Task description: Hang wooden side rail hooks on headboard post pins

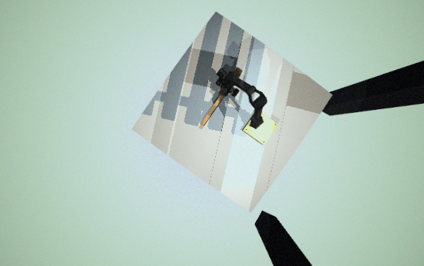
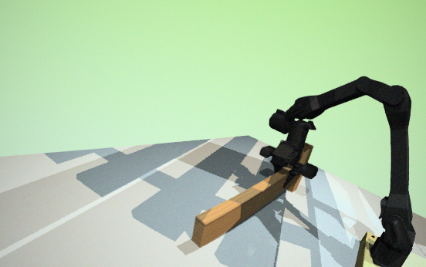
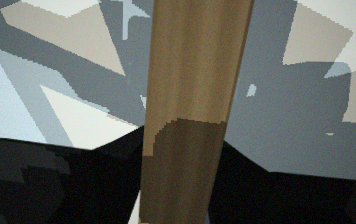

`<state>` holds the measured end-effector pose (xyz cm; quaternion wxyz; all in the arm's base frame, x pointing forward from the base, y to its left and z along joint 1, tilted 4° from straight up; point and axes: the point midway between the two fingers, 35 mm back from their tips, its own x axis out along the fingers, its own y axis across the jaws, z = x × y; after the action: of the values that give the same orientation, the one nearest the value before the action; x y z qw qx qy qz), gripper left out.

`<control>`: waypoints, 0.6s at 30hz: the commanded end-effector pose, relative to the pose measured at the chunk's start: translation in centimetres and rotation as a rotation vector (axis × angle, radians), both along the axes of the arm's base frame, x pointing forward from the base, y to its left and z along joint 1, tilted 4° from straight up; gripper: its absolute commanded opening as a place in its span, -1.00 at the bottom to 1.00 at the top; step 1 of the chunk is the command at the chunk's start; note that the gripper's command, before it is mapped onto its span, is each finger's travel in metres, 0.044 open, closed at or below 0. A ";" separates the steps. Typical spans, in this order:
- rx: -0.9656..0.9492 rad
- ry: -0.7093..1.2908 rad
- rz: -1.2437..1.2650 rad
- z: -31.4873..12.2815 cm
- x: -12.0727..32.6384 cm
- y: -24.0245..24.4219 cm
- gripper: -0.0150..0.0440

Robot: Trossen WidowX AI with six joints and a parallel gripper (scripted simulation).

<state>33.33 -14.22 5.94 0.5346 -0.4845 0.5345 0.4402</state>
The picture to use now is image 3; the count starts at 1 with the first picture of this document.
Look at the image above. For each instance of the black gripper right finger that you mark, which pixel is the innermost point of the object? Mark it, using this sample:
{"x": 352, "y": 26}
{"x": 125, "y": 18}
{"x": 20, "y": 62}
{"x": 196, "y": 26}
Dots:
{"x": 246, "y": 193}

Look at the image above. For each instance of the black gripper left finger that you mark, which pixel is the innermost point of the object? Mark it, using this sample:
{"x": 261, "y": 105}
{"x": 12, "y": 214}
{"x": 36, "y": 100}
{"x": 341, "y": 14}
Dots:
{"x": 106, "y": 179}

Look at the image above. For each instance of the wooden rail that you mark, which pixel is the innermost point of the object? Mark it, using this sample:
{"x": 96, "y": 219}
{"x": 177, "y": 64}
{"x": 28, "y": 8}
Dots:
{"x": 196, "y": 49}

